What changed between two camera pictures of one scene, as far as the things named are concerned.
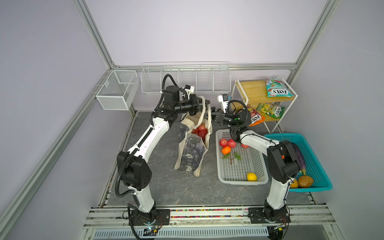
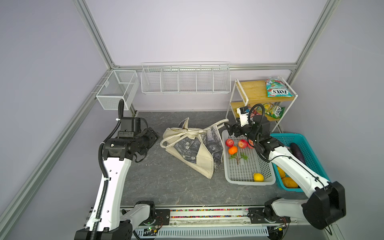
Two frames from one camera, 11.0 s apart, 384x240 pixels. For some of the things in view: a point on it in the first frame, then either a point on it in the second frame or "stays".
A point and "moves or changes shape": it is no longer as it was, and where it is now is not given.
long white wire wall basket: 209,76 stays
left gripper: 195,101 -> 153,136
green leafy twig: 228,155 -> 242,156
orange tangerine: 226,149 -> 232,150
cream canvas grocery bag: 194,144 moves or changes shape
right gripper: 220,120 -> 237,127
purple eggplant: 300,158 stays
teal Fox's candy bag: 276,88 stays
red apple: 223,142 -> 229,142
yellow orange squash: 295,185 stays
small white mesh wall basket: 118,89 stays
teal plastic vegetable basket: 313,168 stays
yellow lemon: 251,177 -> 258,177
